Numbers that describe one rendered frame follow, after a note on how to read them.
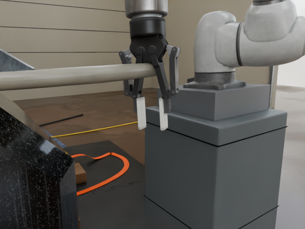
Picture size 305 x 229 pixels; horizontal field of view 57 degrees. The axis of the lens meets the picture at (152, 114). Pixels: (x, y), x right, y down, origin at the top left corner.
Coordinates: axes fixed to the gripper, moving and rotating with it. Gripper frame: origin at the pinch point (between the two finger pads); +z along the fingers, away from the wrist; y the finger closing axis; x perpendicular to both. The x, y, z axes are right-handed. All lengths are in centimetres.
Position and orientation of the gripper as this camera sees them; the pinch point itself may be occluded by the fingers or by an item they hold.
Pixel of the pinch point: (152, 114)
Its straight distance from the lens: 62.2
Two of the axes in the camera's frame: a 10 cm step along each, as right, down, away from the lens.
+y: -9.3, -0.1, 3.8
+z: 0.6, 9.9, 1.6
